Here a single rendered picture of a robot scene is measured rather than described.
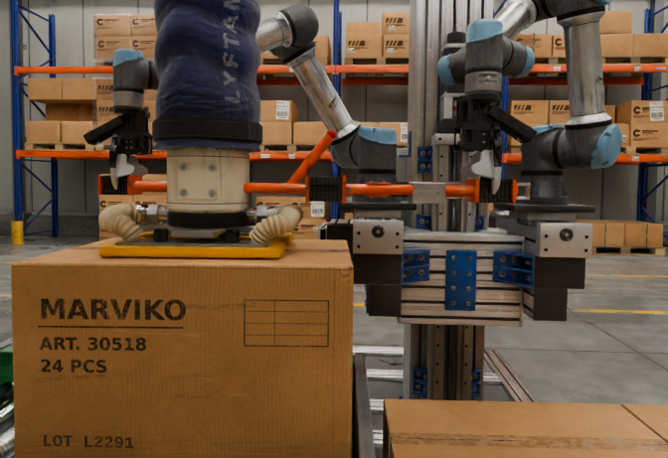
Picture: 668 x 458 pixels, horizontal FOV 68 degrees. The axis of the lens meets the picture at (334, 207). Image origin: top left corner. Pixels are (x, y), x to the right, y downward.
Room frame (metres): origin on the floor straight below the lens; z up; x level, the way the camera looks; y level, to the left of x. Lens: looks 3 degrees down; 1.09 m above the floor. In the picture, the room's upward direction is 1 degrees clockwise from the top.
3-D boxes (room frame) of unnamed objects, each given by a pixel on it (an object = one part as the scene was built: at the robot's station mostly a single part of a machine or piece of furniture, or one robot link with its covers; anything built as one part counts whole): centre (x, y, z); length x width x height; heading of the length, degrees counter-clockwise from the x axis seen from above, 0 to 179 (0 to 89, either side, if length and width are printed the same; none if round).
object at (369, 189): (1.17, 0.07, 1.08); 0.93 x 0.30 x 0.04; 90
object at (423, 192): (1.05, -0.20, 1.07); 0.07 x 0.07 x 0.04; 0
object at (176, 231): (1.05, 0.27, 1.02); 0.34 x 0.25 x 0.06; 90
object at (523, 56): (1.14, -0.38, 1.38); 0.11 x 0.11 x 0.08; 40
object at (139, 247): (0.96, 0.27, 0.98); 0.34 x 0.10 x 0.05; 90
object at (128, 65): (1.31, 0.54, 1.38); 0.09 x 0.08 x 0.11; 118
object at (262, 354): (1.05, 0.26, 0.75); 0.60 x 0.40 x 0.40; 90
